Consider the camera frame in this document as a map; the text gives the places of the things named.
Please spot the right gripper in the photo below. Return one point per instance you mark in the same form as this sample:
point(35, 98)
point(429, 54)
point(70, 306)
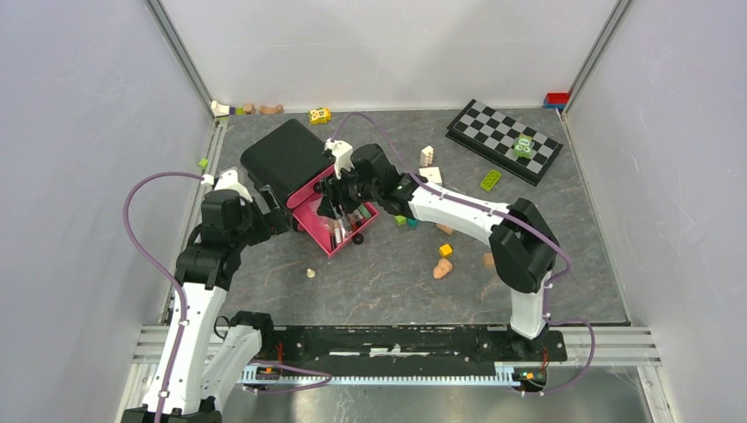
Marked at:
point(333, 192)

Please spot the yellow toy block face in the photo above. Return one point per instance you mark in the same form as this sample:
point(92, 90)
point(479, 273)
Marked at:
point(319, 116)

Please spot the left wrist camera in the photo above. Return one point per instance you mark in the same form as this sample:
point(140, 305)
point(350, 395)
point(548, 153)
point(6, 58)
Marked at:
point(228, 179)

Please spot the wooden arch block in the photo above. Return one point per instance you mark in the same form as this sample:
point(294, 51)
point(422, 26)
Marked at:
point(271, 110)

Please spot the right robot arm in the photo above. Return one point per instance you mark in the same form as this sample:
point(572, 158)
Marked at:
point(522, 245)

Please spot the pink drawer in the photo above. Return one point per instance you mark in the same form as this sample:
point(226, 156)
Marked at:
point(316, 225)
point(299, 196)

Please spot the foundation bottle beige cap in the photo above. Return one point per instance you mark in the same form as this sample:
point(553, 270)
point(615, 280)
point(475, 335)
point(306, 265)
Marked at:
point(446, 229)

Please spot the beige makeup sponge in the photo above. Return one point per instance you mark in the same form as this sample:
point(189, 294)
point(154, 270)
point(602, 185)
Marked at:
point(442, 268)

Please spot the red blue bricks stack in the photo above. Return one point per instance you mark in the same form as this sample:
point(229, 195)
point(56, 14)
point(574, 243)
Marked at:
point(557, 100)

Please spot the clear plastic bag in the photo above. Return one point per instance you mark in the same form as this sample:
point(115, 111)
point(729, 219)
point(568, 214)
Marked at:
point(343, 224)

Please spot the black makeup organizer box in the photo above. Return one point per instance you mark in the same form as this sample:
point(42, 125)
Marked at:
point(285, 159)

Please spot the small wooden block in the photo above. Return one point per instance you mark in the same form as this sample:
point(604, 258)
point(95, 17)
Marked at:
point(249, 108)

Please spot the white stacked block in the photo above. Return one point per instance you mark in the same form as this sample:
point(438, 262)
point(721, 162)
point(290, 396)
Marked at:
point(426, 156)

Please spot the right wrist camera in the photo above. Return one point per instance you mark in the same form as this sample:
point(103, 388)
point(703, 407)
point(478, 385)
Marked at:
point(341, 152)

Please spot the green tube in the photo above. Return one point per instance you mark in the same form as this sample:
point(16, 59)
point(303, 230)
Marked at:
point(364, 212)

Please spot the green toy monster block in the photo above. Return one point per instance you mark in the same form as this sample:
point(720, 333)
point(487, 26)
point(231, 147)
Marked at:
point(523, 146)

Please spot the chessboard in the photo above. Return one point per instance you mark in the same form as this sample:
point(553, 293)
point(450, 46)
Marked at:
point(491, 134)

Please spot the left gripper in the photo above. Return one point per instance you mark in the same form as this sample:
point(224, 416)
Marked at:
point(272, 222)

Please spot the brown wooden cube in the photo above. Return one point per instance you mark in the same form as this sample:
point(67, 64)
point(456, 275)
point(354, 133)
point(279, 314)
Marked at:
point(488, 261)

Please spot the white cube box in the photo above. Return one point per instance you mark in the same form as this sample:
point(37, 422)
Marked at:
point(432, 174)

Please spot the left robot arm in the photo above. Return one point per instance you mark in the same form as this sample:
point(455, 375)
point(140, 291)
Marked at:
point(189, 386)

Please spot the yellow cube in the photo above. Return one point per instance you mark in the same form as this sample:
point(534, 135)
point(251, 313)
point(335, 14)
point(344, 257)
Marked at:
point(446, 250)

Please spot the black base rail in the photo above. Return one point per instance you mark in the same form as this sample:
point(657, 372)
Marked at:
point(408, 350)

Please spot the green lego brick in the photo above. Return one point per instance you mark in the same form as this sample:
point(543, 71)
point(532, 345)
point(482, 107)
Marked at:
point(490, 180)

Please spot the pink top drawer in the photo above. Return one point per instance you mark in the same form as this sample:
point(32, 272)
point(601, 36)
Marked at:
point(299, 196)

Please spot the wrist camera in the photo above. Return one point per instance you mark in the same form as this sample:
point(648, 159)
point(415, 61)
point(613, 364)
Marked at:
point(228, 179)
point(341, 152)

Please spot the white corner block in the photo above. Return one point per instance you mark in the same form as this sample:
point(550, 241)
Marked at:
point(220, 110)

